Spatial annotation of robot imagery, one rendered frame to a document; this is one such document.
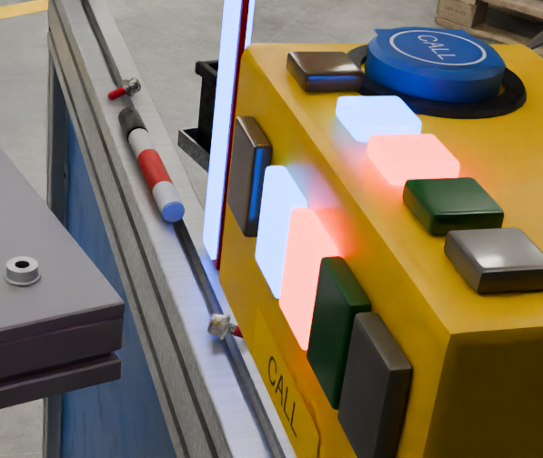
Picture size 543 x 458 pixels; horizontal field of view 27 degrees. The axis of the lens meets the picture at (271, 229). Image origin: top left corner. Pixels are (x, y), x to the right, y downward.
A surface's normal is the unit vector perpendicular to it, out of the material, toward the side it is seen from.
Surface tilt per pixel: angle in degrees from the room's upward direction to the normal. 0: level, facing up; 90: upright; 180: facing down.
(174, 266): 0
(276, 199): 90
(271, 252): 90
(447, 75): 45
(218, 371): 0
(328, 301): 90
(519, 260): 0
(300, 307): 90
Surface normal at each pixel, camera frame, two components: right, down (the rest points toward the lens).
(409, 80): -0.48, 0.38
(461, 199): 0.11, -0.87
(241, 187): -0.95, 0.04
